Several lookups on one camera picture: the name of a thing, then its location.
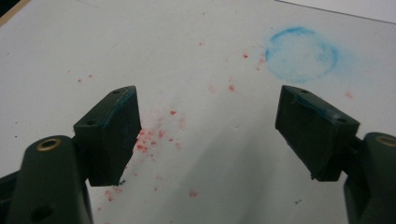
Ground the wooden table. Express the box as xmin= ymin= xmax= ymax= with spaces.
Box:
xmin=0 ymin=0 xmax=33 ymax=28

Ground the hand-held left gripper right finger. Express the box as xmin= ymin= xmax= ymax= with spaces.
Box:
xmin=274 ymin=84 xmax=361 ymax=183

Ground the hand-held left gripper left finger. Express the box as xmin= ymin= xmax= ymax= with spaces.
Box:
xmin=73 ymin=85 xmax=143 ymax=188

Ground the white paper sheet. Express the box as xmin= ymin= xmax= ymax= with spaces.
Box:
xmin=274 ymin=0 xmax=396 ymax=25

